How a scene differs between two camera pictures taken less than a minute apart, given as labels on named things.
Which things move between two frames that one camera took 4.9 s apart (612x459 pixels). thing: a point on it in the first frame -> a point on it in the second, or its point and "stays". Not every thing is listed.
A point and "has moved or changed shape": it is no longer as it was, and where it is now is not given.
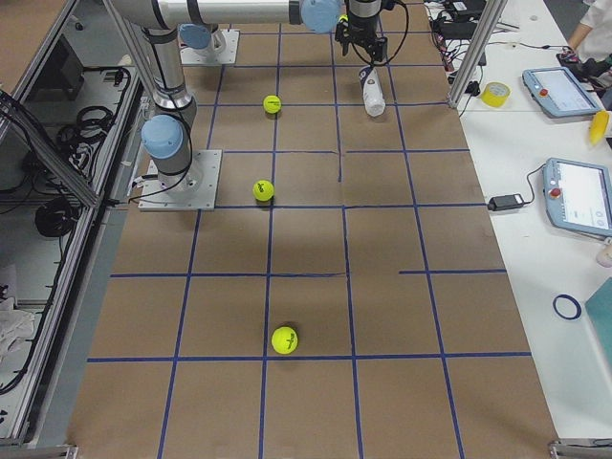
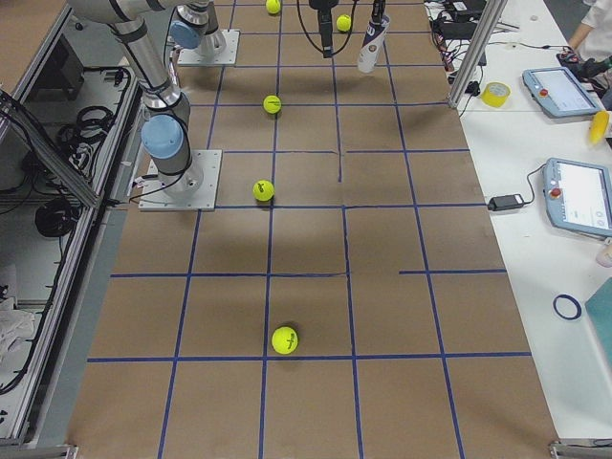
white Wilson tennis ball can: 373,91 has moved or changed shape
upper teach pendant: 558,92 stays
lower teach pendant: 578,196 stays
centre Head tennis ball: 272,103 stays
